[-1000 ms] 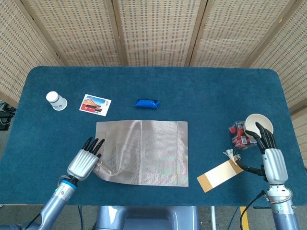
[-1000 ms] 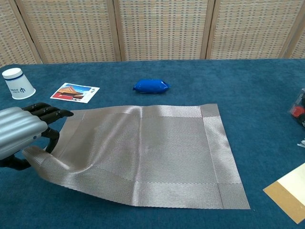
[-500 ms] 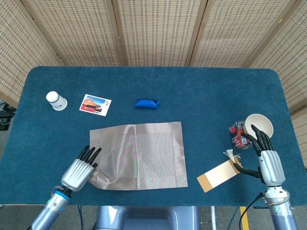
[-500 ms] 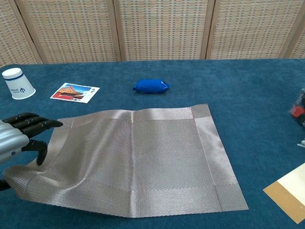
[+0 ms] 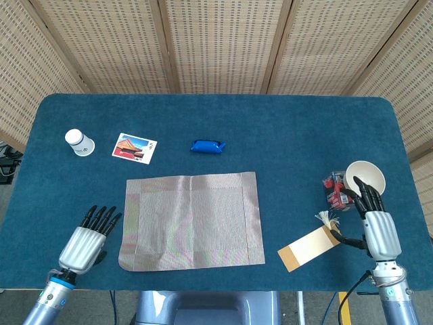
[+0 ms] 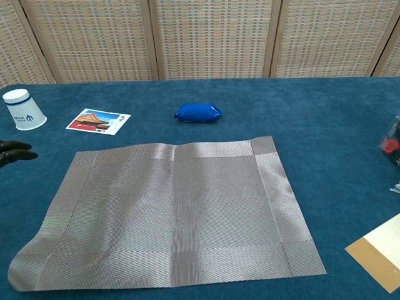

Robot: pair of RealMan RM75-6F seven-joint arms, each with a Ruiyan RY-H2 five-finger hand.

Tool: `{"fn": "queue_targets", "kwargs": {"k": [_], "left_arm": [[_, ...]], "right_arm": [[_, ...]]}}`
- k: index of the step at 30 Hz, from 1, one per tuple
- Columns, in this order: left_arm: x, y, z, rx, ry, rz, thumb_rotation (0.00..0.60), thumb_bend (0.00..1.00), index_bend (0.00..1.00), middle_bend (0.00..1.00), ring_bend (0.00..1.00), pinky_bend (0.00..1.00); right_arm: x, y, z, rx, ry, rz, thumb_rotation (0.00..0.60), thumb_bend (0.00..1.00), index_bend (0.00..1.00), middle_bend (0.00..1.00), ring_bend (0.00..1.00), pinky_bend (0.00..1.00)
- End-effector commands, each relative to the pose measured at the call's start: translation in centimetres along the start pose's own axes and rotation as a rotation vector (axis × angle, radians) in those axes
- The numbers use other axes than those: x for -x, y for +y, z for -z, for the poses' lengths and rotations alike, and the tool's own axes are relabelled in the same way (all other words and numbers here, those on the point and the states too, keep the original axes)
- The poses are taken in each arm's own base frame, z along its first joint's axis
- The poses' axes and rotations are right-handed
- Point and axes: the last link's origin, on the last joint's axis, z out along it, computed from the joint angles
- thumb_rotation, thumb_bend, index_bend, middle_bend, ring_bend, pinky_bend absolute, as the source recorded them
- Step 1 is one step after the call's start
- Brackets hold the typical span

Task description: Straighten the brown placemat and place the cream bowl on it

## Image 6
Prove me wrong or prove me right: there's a red palace postcard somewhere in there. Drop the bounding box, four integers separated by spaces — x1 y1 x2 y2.
65 108 132 136

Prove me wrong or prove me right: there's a bamboo folding screen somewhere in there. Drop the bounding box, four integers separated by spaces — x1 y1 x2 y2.
0 0 400 89

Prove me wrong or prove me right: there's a blue foil packet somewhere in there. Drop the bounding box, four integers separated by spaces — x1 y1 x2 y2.
174 103 224 123

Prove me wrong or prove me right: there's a red black object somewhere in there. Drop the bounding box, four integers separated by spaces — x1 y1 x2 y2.
377 115 400 169

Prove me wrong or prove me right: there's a grey woven placemat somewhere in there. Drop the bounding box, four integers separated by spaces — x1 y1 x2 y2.
7 135 328 293

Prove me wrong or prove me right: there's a white paper cup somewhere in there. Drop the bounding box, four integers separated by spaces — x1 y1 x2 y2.
2 88 48 131

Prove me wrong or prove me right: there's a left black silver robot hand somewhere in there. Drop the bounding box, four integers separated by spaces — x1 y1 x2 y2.
0 139 39 169

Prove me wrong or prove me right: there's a blue felt table cover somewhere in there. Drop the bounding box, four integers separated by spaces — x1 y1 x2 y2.
0 76 400 300

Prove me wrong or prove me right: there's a white and brown card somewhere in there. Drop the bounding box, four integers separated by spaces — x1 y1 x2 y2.
345 212 400 294

